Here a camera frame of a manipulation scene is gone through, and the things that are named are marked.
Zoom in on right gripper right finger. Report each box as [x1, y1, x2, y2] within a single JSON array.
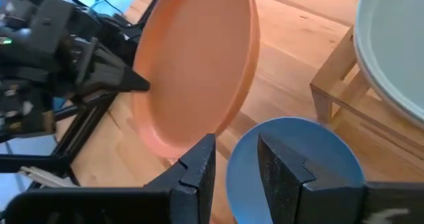
[[258, 133, 424, 224]]

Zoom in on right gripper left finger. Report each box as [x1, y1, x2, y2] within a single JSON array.
[[5, 133, 217, 224]]

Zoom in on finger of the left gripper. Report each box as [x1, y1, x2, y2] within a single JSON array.
[[74, 46, 151, 96]]

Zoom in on blue plate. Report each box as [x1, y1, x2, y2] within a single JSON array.
[[225, 117, 366, 224]]

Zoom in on light terracotta plate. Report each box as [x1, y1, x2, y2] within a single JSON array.
[[131, 0, 261, 160]]

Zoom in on sage green plate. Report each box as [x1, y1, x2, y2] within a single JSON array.
[[353, 0, 424, 129]]

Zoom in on wooden slatted shelf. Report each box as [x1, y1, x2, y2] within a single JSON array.
[[309, 27, 424, 159]]

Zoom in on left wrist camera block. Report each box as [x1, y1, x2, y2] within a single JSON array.
[[19, 0, 78, 56]]

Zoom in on black aluminium frame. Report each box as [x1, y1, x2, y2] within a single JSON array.
[[0, 91, 119, 189]]

